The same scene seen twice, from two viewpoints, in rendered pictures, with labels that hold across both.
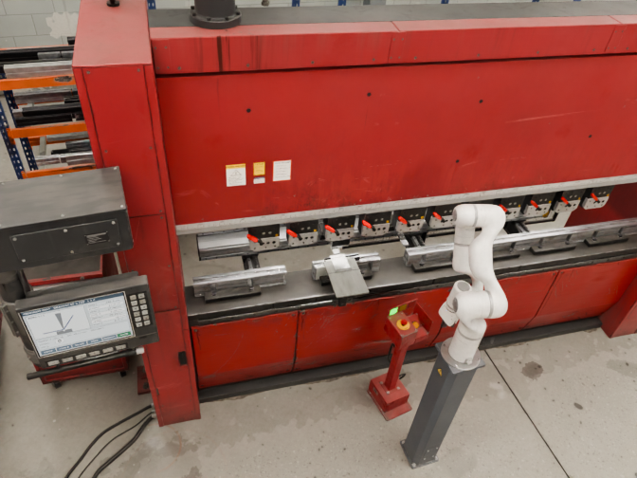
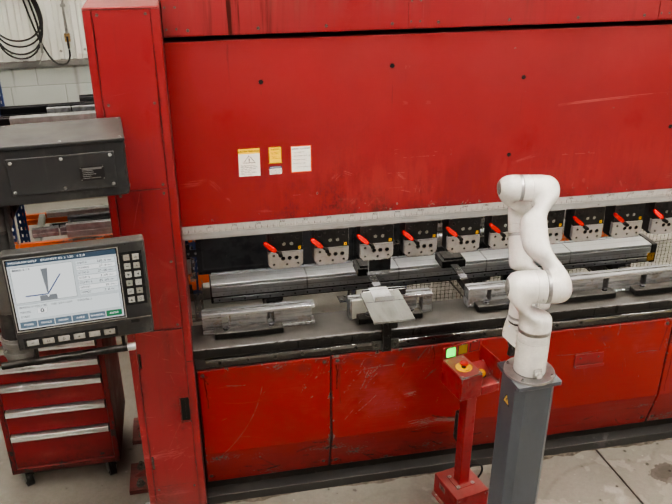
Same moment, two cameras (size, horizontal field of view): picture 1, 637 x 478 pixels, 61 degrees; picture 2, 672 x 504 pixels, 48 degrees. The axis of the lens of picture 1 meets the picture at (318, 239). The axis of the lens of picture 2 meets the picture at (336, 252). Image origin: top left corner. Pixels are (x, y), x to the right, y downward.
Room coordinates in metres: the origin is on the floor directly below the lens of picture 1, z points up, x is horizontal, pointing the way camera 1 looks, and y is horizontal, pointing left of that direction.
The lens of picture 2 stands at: (-0.87, -0.32, 2.66)
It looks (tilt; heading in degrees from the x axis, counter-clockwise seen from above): 26 degrees down; 7
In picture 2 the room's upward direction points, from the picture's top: straight up
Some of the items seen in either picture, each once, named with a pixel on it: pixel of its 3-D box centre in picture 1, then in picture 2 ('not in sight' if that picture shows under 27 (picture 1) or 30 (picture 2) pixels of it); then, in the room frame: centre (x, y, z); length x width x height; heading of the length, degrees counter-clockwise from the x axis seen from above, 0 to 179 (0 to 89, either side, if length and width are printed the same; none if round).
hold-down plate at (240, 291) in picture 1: (232, 293); (249, 330); (1.94, 0.43, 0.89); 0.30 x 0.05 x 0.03; 109
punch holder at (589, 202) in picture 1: (594, 193); not in sight; (2.69, -1.61, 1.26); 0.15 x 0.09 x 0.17; 109
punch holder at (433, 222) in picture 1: (442, 211); (502, 227); (2.37, -0.66, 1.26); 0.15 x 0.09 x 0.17; 109
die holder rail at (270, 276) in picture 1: (240, 280); (258, 316); (2.01, 0.40, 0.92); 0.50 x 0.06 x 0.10; 109
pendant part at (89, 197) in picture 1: (71, 284); (61, 251); (1.35, 0.92, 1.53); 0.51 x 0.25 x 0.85; 114
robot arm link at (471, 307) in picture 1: (470, 313); (529, 301); (1.60, -0.70, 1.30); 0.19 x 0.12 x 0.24; 99
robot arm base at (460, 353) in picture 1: (464, 341); (531, 350); (1.61, -0.74, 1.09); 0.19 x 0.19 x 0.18
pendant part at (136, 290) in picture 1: (92, 316); (81, 288); (1.29, 0.84, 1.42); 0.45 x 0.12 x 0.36; 114
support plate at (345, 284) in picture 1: (345, 277); (386, 306); (2.04, -0.17, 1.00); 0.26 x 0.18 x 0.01; 19
